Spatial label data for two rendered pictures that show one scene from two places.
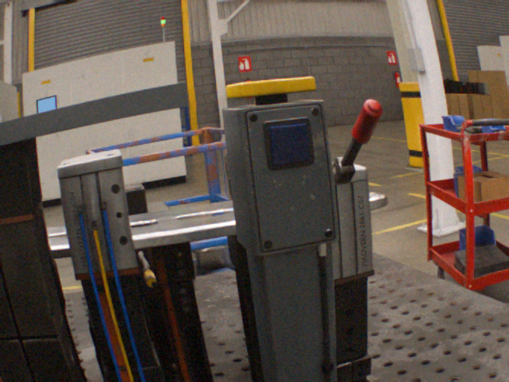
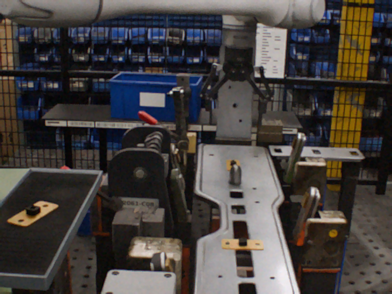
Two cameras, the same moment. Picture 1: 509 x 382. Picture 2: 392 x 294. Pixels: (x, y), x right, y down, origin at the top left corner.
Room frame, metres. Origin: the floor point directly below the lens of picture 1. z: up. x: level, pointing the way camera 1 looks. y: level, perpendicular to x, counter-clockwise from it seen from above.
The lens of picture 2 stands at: (0.89, -0.42, 1.51)
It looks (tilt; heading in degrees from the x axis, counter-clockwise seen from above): 18 degrees down; 104
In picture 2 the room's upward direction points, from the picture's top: 2 degrees clockwise
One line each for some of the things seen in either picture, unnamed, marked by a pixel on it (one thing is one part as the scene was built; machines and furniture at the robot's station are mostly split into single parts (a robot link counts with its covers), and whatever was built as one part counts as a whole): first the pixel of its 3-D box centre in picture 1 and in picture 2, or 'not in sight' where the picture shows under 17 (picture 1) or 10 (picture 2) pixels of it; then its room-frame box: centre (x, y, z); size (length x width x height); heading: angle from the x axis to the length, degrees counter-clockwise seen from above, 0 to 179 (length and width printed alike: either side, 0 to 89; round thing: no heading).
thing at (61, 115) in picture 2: not in sight; (172, 118); (0.36, 1.36, 1.01); 0.90 x 0.22 x 0.03; 13
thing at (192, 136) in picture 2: not in sight; (188, 192); (0.51, 1.03, 0.88); 0.04 x 0.04 x 0.36; 13
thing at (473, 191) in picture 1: (482, 208); not in sight; (2.86, -1.14, 0.49); 0.81 x 0.47 x 0.97; 2
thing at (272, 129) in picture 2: not in sight; (266, 172); (0.72, 1.28, 0.88); 0.08 x 0.08 x 0.36; 13
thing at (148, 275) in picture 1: (145, 267); not in sight; (0.61, 0.11, 1.00); 0.12 x 0.01 x 0.01; 13
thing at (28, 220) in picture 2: not in sight; (33, 211); (0.48, 0.23, 1.17); 0.08 x 0.04 x 0.01; 83
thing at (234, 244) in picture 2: not in sight; (242, 242); (0.76, 0.53, 1.01); 0.08 x 0.04 x 0.01; 13
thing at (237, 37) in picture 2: not in sight; (239, 36); (0.65, 0.98, 1.36); 0.09 x 0.09 x 0.06
